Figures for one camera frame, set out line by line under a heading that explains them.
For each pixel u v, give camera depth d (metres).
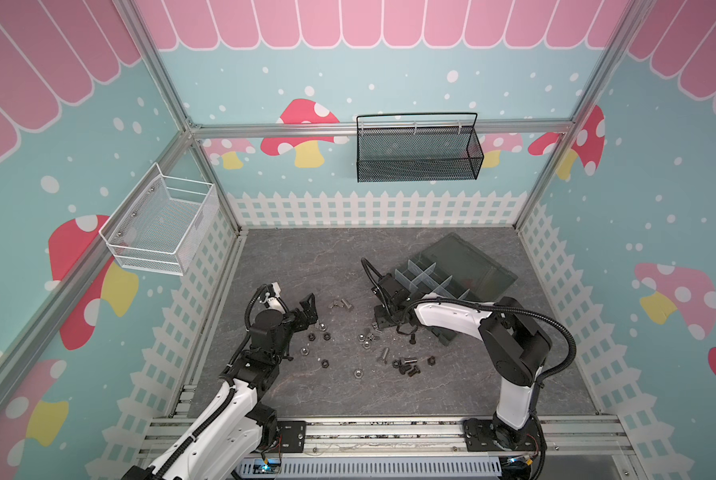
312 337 0.92
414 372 0.84
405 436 0.76
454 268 1.09
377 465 0.71
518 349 0.49
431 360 0.86
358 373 0.84
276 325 0.60
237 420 0.53
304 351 0.88
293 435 0.74
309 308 0.74
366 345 0.89
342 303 0.97
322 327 0.92
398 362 0.85
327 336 0.92
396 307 0.73
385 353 0.87
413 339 0.91
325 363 0.87
